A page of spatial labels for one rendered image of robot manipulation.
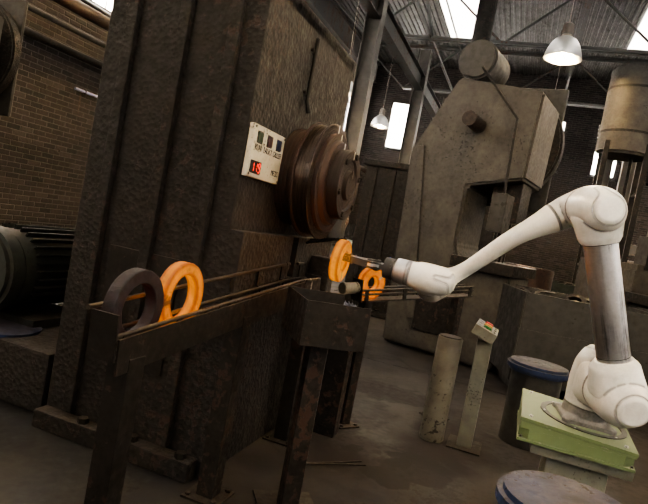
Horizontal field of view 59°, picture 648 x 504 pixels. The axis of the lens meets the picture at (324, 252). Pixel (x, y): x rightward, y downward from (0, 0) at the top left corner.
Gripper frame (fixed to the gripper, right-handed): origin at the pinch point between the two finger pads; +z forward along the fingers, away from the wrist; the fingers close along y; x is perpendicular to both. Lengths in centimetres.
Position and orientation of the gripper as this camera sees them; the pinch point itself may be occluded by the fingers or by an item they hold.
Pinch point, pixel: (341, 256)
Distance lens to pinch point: 210.3
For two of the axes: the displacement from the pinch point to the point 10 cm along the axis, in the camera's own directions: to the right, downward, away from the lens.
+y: 3.2, 0.1, 9.5
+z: -9.2, -2.4, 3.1
